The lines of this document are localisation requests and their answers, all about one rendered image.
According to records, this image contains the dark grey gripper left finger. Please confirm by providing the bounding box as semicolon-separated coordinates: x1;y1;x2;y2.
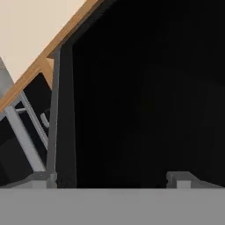
0;171;58;189

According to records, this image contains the black microwave oven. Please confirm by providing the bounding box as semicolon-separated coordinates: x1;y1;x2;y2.
62;0;225;189

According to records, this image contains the grey oven handle bar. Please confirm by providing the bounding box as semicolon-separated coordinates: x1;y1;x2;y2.
3;91;50;173

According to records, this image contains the black microwave door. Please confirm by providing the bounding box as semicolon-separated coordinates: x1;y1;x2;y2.
46;43;78;189

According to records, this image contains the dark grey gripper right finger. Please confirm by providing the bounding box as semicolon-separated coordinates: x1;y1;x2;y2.
165;171;225;189

